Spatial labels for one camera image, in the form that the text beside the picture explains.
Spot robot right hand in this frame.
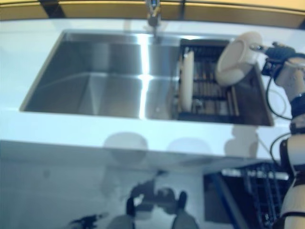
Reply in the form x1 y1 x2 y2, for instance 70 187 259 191
250 42 299 62

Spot cream round plate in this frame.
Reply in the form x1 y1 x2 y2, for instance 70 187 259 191
215 31 263 87
179 51 195 113

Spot black slatted dish drainer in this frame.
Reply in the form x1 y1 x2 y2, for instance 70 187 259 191
174 38 240 118

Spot chrome pull-down kitchen faucet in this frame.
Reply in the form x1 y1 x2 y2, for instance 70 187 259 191
145 0 163 43

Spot white cabinet door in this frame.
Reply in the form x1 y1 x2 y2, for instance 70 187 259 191
0 140 149 229
147 152 215 229

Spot stainless steel sink basin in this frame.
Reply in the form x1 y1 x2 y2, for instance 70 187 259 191
19 29 275 127

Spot yellow ceiling light panels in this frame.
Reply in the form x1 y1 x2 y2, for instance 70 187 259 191
0 0 305 28

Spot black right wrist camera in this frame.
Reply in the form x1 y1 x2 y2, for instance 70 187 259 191
262 58 283 77

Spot black wire dishwasher rack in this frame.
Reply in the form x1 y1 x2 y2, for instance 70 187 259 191
221 162 295 229

